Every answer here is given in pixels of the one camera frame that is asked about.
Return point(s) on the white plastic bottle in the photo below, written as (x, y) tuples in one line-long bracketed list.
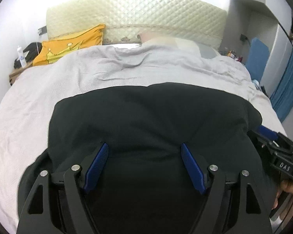
[(21, 57)]

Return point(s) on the grey white pillow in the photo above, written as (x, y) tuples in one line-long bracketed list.
[(153, 38)]

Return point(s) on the cream quilted headboard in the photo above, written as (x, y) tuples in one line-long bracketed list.
[(125, 19)]

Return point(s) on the person right hand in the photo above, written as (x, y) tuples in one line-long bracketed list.
[(285, 186)]

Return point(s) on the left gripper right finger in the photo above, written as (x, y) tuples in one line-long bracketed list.
[(228, 207)]

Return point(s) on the black clothes on nightstand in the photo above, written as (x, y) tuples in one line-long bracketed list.
[(30, 53)]

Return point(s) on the blue curtain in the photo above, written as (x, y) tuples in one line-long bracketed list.
[(282, 97)]

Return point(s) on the small bottles on shelf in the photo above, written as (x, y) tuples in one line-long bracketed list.
[(233, 55)]

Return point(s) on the yellow crown pillow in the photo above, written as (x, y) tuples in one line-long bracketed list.
[(55, 49)]

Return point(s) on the black puffer jacket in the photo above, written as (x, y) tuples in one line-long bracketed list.
[(144, 186)]

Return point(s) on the grey white wardrobe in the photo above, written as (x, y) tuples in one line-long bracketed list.
[(271, 22)]

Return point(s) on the wooden nightstand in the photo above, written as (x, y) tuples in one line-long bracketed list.
[(17, 72)]

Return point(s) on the blue padded chair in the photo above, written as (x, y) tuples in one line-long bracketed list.
[(257, 59)]

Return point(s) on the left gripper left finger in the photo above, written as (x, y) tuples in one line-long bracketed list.
[(55, 202)]

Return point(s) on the grey bed duvet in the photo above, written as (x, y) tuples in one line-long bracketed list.
[(26, 109)]

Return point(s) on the wall power socket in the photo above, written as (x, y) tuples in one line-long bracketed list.
[(42, 30)]

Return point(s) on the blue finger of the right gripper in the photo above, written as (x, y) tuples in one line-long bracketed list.
[(266, 132)]

